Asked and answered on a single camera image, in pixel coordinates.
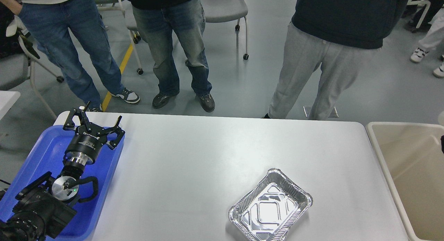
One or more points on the grey chair centre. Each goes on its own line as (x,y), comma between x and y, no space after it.
(221,11)

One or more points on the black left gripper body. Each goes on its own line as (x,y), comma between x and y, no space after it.
(86,144)

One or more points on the aluminium foil tray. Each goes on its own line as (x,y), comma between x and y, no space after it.
(270,209)

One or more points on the white side table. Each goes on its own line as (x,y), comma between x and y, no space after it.
(7,100)

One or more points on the person in blue jeans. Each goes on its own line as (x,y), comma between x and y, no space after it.
(51,23)

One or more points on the person in grey sweatpants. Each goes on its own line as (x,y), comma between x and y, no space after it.
(338,36)

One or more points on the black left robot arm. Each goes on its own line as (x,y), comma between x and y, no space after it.
(61,188)

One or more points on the grey chair behind legs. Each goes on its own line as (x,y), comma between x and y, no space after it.
(106,5)

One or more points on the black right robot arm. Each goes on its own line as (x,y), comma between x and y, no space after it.
(442,143)

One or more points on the grey chair left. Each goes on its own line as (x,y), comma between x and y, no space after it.
(16,69)

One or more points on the person in white sneakers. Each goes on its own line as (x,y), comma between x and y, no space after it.
(433,37)

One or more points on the blue plastic tray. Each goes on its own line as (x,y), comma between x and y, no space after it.
(47,155)

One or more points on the beige plastic bin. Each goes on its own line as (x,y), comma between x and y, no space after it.
(412,162)

